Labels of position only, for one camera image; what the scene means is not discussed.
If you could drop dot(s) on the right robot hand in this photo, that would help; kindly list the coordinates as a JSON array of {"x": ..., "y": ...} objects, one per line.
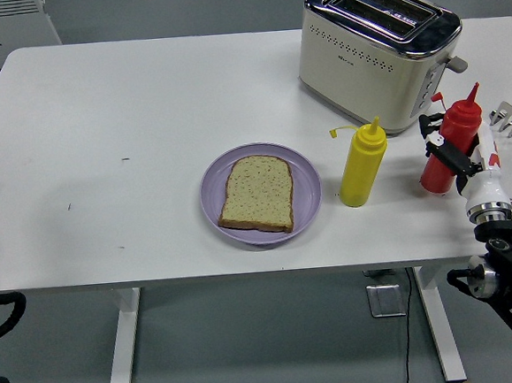
[{"x": 485, "y": 178}]

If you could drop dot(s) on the red squeeze bottle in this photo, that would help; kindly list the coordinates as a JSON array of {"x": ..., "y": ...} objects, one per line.
[{"x": 459, "y": 126}]

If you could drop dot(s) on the bread slice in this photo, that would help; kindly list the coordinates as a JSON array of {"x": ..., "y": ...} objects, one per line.
[{"x": 258, "y": 195}]

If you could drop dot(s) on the white floor appliance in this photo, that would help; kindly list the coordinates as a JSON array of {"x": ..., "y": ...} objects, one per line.
[{"x": 4, "y": 34}]

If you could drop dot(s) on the yellow squeeze bottle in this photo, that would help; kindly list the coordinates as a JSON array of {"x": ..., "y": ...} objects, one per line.
[{"x": 362, "y": 165}]

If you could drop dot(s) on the white table leg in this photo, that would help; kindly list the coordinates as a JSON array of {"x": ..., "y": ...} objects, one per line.
[
  {"x": 441, "y": 319},
  {"x": 124, "y": 344}
]

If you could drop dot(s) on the silver floor socket plate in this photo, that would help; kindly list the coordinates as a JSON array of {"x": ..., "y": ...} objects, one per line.
[{"x": 385, "y": 301}]

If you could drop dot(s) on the cream and chrome toaster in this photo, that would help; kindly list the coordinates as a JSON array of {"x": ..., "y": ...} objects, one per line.
[{"x": 362, "y": 72}]

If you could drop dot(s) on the purple plate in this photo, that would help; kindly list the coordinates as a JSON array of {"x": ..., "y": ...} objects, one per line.
[{"x": 304, "y": 187}]

